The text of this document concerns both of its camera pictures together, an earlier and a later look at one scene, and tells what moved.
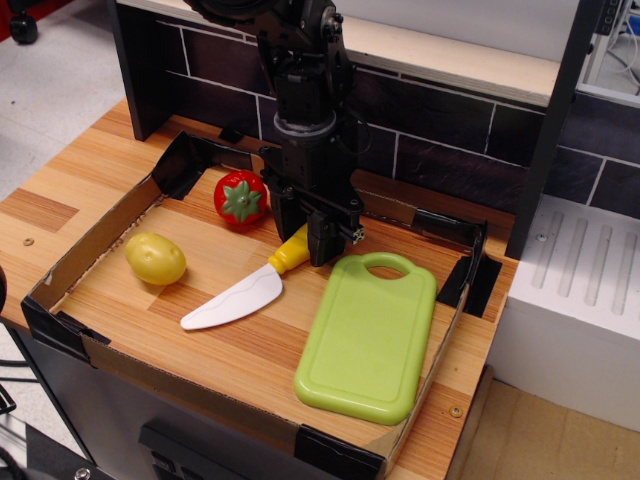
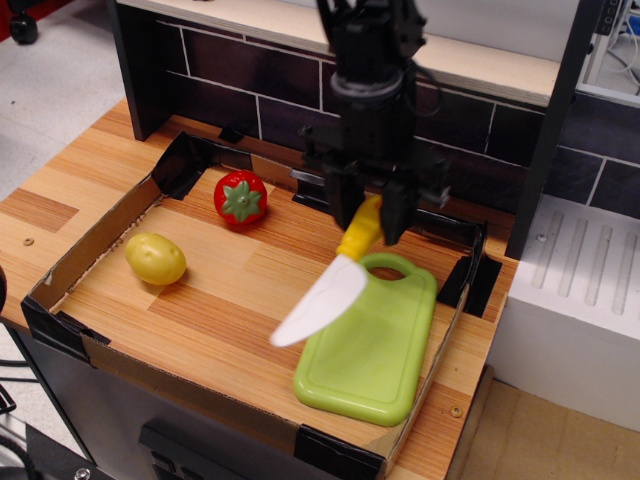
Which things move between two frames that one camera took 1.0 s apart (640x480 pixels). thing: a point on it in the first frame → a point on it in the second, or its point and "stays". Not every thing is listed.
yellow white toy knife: [252, 290] → [342, 285]
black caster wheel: [23, 28] stays
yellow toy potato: [155, 258] stays
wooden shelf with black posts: [463, 102] stays
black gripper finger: [289, 210] → [347, 190]
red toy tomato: [240, 197] stays
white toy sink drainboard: [570, 327] stays
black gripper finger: [327, 238] → [399, 206]
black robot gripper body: [310, 159] → [373, 134]
